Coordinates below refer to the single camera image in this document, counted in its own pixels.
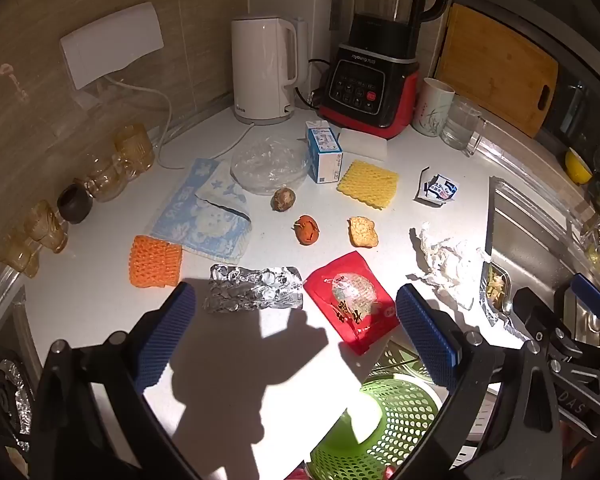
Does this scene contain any white printed mug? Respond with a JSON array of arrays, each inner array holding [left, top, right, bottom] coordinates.
[[412, 77, 456, 138]]

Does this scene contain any dark brown small cup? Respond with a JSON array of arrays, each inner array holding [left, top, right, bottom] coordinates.
[[56, 183, 95, 225]]

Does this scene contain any white power cable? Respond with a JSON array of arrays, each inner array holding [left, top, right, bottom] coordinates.
[[102, 75, 257, 171]]

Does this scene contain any pale green mesh tray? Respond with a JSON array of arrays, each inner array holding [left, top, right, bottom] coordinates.
[[367, 339, 433, 386]]

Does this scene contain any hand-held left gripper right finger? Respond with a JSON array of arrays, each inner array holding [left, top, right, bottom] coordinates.
[[395, 283, 566, 480]]

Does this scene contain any blue and white carton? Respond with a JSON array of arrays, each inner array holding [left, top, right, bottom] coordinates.
[[305, 121, 344, 185]]

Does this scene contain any red snack packet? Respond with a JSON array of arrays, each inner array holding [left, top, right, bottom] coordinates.
[[303, 252, 402, 356]]

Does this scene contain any blue patterned towel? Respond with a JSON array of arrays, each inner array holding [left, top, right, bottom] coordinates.
[[149, 157, 253, 263]]

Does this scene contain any crumpled aluminium foil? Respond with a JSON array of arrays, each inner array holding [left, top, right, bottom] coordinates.
[[203, 264, 306, 315]]

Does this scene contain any white electric kettle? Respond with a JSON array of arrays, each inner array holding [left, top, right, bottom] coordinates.
[[230, 16, 301, 127]]

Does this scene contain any white wall socket cover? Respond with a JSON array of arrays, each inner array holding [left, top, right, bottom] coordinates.
[[60, 2, 164, 92]]

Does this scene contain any amber glass cup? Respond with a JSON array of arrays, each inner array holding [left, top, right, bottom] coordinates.
[[0, 227, 42, 279], [25, 200, 70, 255], [114, 124, 156, 181], [84, 152, 131, 204]]

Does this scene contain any green plastic basket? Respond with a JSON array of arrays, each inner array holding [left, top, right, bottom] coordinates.
[[307, 375, 443, 480]]

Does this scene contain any orange foam net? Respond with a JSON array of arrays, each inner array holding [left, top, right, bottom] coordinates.
[[128, 235, 183, 289]]

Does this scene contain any torn blue and white wrapper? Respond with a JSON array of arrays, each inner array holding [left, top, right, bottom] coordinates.
[[414, 166, 460, 206]]

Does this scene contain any foil tray with scraps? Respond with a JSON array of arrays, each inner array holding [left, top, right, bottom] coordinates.
[[479, 262, 515, 328]]

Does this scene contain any yellow bowl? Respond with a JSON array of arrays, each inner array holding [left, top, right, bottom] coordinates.
[[564, 147, 594, 185]]

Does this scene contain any foil-lined stove burner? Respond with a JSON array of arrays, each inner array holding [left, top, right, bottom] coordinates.
[[0, 357, 35, 453]]

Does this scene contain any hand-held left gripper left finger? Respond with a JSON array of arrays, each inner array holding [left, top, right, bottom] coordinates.
[[30, 281, 201, 480]]

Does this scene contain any bread piece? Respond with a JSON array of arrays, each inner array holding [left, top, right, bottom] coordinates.
[[348, 216, 379, 249]]

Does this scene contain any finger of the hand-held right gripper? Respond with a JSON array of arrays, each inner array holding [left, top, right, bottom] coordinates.
[[569, 272, 600, 322], [512, 287, 577, 362]]

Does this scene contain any white sponge block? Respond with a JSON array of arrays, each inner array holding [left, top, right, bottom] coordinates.
[[338, 128, 389, 162]]

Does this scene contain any black power cable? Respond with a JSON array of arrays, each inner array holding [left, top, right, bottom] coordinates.
[[306, 58, 342, 111]]

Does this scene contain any black and red blender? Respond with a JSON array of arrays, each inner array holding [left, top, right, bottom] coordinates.
[[316, 0, 452, 141]]

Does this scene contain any yellow foam net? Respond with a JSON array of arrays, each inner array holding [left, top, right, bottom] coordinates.
[[336, 160, 401, 211]]

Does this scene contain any crumpled white tissue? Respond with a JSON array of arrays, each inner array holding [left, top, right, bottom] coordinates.
[[406, 224, 490, 311]]

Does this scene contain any clear glass mug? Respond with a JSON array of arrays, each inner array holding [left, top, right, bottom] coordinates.
[[441, 95, 488, 157]]

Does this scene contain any steel sink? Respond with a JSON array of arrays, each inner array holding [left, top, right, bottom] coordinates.
[[480, 176, 600, 351]]

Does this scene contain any wooden cutting board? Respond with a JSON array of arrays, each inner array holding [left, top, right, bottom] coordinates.
[[434, 2, 560, 139]]

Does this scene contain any clear plastic bag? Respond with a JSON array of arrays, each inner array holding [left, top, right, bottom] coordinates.
[[230, 135, 312, 196]]

